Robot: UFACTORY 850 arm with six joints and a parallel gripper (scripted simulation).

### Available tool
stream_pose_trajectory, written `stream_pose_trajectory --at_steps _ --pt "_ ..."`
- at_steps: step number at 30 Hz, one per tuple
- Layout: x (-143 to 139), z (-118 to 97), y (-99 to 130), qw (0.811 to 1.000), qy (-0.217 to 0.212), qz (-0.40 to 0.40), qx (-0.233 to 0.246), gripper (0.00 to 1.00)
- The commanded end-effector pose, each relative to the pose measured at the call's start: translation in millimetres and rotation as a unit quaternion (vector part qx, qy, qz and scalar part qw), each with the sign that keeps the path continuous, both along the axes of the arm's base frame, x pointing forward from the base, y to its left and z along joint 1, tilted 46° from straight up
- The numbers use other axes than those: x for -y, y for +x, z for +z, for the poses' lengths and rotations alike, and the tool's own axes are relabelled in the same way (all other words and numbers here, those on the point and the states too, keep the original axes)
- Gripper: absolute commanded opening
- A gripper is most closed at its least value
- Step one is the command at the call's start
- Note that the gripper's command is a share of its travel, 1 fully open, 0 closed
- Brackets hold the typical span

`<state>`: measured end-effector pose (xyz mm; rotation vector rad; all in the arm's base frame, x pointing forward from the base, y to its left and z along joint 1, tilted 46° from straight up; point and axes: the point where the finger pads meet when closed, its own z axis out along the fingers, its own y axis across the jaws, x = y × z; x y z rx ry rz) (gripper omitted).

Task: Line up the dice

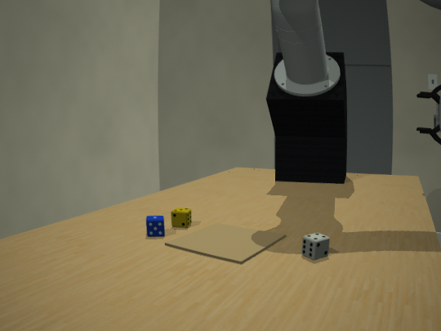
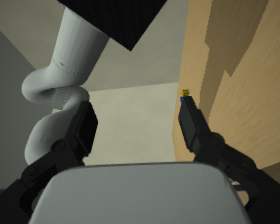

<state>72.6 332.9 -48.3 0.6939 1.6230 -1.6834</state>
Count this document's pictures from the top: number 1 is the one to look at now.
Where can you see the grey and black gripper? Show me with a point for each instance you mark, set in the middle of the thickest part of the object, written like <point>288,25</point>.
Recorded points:
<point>435,96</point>

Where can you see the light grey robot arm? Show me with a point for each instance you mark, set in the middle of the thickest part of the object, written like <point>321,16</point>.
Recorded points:
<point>300,34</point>

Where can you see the yellow die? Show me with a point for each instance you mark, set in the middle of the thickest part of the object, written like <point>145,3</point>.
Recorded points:
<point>181,217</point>

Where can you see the grey die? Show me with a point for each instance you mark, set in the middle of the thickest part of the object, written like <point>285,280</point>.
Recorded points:
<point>315,246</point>

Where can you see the blue die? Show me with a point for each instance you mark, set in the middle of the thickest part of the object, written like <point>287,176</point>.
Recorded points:
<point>155,226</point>

